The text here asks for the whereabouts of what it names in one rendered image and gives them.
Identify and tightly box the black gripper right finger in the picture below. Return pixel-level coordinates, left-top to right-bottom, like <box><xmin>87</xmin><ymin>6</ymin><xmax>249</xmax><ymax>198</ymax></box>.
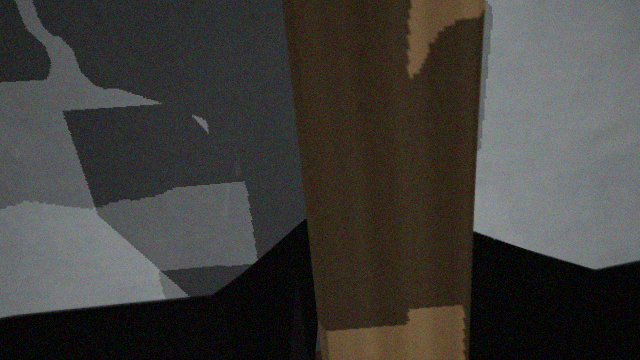
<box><xmin>468</xmin><ymin>231</ymin><xmax>640</xmax><ymax>360</ymax></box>

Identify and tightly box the brown wooden board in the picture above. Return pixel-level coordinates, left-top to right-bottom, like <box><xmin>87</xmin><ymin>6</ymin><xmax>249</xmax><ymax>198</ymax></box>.
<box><xmin>282</xmin><ymin>0</ymin><xmax>486</xmax><ymax>360</ymax></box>

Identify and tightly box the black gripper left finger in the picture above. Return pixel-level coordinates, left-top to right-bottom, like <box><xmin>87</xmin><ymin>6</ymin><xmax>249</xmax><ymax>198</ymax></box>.
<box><xmin>0</xmin><ymin>219</ymin><xmax>318</xmax><ymax>360</ymax></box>

